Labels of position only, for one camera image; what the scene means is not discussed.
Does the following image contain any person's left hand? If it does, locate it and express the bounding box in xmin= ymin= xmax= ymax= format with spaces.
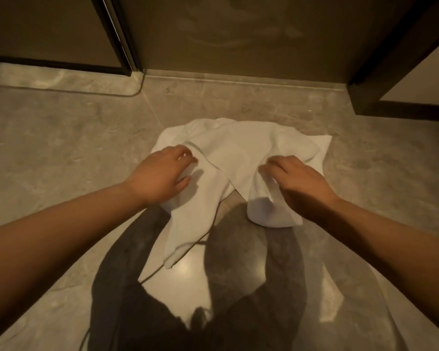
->
xmin=124 ymin=144 xmax=199 ymax=208

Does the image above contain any person's right hand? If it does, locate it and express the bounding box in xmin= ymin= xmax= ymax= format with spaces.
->
xmin=259 ymin=155 xmax=341 ymax=223

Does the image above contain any white towel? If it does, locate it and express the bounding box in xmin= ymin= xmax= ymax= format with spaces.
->
xmin=150 ymin=117 xmax=333 ymax=270

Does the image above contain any person's left forearm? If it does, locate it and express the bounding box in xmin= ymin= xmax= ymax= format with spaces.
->
xmin=0 ymin=180 xmax=149 ymax=348

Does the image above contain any person's right forearm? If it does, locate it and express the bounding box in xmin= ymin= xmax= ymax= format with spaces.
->
xmin=307 ymin=199 xmax=439 ymax=333

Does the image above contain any bronze glass door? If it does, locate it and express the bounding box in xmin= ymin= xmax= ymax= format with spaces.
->
xmin=111 ymin=0 xmax=436 ymax=84
xmin=0 ymin=0 xmax=132 ymax=76

